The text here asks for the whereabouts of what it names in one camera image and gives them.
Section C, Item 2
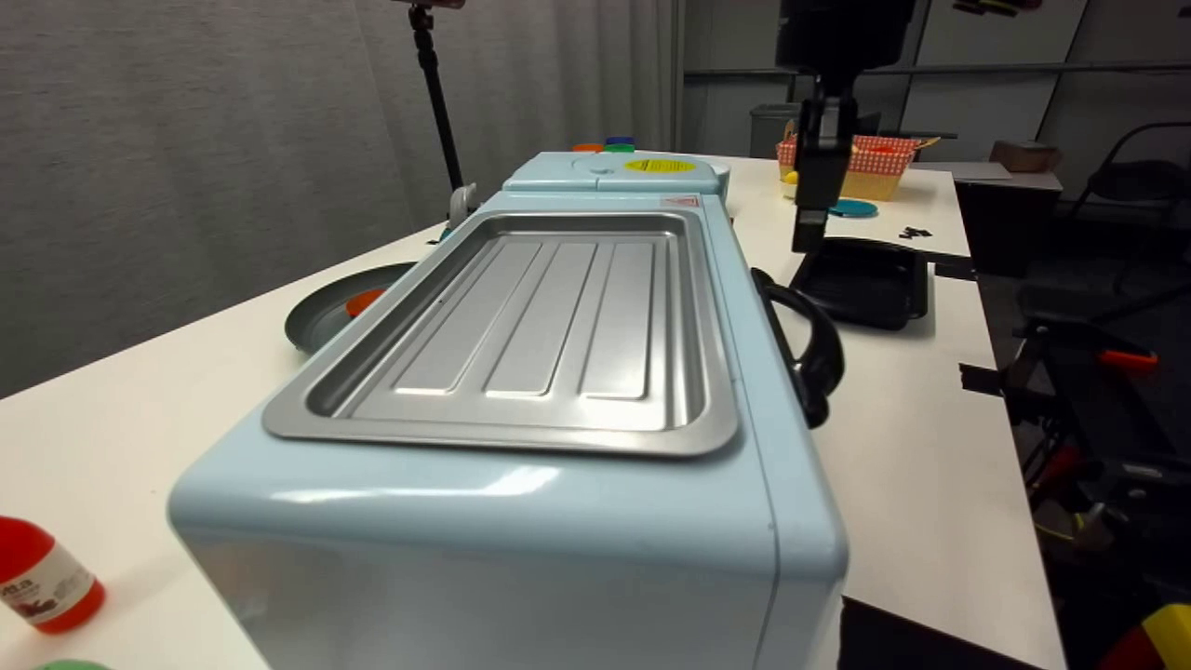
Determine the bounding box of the red bottle with label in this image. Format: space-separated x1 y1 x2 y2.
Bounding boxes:
0 514 112 637

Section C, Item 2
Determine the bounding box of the black chair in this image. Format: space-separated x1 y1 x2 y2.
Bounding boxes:
1072 121 1191 235

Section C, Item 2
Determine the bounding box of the black table edge strap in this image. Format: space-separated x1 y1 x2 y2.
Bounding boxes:
958 360 1013 401

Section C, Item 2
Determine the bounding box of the brown background object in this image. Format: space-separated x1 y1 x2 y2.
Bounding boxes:
986 139 1070 180

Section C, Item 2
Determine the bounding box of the light blue toaster oven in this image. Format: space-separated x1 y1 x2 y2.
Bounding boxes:
167 147 853 670

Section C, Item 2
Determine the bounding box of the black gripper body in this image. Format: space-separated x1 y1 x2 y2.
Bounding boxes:
776 0 925 105

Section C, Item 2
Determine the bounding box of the orange plastic basket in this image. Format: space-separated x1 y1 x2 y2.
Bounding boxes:
776 131 925 205

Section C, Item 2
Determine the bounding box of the dark grey frying pan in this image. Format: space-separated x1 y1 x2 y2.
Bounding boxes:
285 256 421 358

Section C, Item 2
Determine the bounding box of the grey metal griddle tray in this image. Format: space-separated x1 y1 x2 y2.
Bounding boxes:
262 210 746 463

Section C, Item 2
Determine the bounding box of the black ribbed tray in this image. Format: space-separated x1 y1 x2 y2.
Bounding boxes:
791 235 934 334

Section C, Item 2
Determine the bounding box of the yellow and red object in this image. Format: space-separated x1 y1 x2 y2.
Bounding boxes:
1095 598 1191 670

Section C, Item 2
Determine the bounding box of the orange toy food piece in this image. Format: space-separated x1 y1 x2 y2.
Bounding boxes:
343 285 390 321

